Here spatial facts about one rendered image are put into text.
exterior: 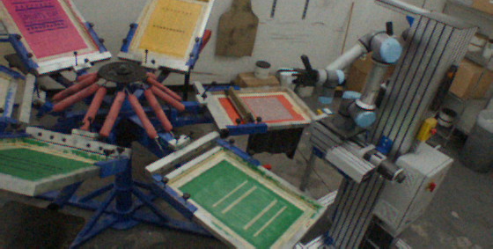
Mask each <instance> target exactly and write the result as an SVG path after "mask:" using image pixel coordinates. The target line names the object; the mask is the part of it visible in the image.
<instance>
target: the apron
mask: <svg viewBox="0 0 493 249"><path fill-rule="evenodd" d="M258 25H259V19H258V17H257V16H256V15H255V14H254V12H253V11H252V4H251V0H233V3H232V6H231V9H230V10H229V11H228V12H226V13H224V14H222V16H221V17H220V18H219V28H218V35H217V45H216V52H215V55H220V56H229V55H233V56H237V57H242V56H249V57H251V56H252V53H253V51H254V41H255V37H256V33H257V29H258Z"/></svg>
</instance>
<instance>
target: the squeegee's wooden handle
mask: <svg viewBox="0 0 493 249"><path fill-rule="evenodd" d="M228 95H230V97H231V98H232V101H233V102H234V104H235V105H236V107H237V108H238V109H239V111H240V112H241V114H243V115H245V116H246V119H247V121H250V118H251V112H250V111H249V110H248V108H247V106H246V104H245V103H244V102H243V100H241V98H240V97H239V95H238V93H237V92H235V90H234V89H233V87H232V86H229V90H228Z"/></svg>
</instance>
